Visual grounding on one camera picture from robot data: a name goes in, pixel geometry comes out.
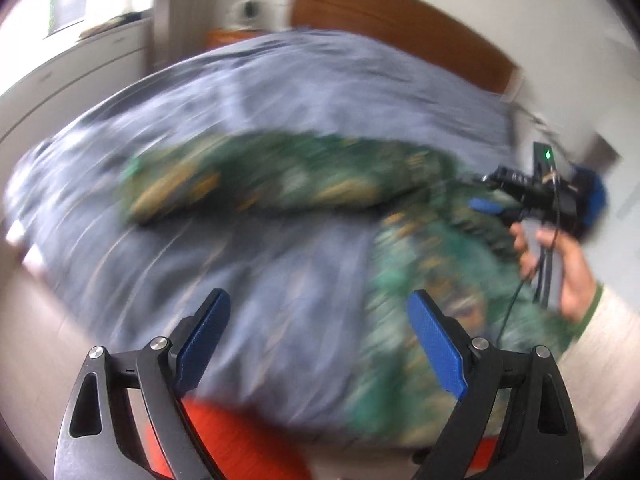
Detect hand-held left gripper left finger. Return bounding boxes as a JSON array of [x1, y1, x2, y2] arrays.
[[52, 287, 232, 480]]

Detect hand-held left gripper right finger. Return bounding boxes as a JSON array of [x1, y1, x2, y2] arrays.
[[407, 289, 586, 480]]

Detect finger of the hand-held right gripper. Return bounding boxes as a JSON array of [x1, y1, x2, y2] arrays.
[[469, 198, 508, 217], [481, 167, 523, 190]]

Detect green patterned garment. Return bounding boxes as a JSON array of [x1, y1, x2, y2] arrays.
[[120, 130, 576, 448]]

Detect person's right forearm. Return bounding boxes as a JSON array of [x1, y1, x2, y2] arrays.
[[556, 282, 640, 467]]

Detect person's right hand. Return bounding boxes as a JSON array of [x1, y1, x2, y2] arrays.
[[510, 223, 599, 322]]

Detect orange red cloth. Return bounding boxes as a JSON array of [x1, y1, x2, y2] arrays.
[[140, 397, 312, 480]]

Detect wooden headboard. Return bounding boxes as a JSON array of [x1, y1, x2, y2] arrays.
[[290, 0, 521, 96]]

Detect blue checked bed quilt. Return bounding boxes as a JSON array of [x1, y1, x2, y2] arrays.
[[2, 27, 516, 441]]

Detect white drawer cabinet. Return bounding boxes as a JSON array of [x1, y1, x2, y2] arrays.
[[0, 12, 156, 147]]

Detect orange wooden nightstand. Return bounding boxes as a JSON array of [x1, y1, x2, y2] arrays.
[[207, 27, 262, 52]]

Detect white table fan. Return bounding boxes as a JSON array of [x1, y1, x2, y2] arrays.
[[227, 0, 266, 29]]

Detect black cable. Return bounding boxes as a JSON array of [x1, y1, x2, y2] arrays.
[[497, 175, 562, 348]]

